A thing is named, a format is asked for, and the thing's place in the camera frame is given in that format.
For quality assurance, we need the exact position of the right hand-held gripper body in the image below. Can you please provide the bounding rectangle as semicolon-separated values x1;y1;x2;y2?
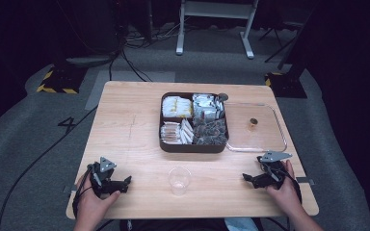
255;150;294;190

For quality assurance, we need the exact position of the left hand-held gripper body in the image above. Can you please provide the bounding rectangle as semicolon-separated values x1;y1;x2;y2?
88;156;125;197

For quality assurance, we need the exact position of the person's right hand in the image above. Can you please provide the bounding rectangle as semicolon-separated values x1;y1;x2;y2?
265;159;304;219

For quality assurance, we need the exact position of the person's left hand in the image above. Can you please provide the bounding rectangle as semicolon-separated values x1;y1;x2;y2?
73;174;121;227

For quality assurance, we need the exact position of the clear plastic lid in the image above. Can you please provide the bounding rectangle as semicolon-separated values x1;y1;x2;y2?
224;101;289;154

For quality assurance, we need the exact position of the light blue cloth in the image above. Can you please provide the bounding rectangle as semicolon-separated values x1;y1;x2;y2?
224;217;260;231

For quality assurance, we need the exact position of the clear plastic cup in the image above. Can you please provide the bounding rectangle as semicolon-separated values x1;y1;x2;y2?
168;166;193;197

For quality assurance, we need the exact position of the pile of dark grey packets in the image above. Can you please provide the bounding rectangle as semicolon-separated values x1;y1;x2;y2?
192;116;228;146

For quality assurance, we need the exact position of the person's dark clothing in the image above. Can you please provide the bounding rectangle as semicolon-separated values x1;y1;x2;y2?
119;218;264;231

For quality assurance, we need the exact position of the bundle of clear wrapped stirrers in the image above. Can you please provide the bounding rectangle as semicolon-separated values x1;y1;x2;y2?
160;121;183;145

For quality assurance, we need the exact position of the brown compartment box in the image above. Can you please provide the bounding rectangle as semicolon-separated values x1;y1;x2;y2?
158;91;230;154

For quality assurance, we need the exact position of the row of white sachets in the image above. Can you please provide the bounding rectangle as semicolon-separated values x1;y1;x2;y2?
179;117;195;145

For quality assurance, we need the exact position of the pile of silver packets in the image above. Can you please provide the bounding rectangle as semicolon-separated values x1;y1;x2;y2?
192;92;226;122

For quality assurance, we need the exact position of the pile of white yellow packets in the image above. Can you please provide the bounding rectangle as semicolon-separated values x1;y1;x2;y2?
161;95;194;118

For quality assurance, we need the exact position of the black yellow striped stand base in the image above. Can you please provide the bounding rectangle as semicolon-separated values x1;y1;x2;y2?
264;70;308;99
36;64;89;95

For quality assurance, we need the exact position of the black tripod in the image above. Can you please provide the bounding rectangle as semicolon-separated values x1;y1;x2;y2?
257;17;306;71

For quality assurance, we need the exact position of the right hand-held gripper cable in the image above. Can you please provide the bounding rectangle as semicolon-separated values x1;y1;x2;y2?
280;167;304;206

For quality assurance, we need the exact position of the hand-held gripper cable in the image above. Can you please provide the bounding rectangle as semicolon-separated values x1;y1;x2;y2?
71;164;96;219
280;167;304;206

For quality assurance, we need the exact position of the left hand-held gripper cable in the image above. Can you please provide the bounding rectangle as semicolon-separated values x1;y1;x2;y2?
71;164;96;219

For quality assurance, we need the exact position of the black floor cable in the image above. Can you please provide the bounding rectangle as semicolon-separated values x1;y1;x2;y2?
108;47;154;83
0;105;98;231

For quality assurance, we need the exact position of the white metal desk frame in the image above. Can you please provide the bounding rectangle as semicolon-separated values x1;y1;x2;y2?
175;0;260;61

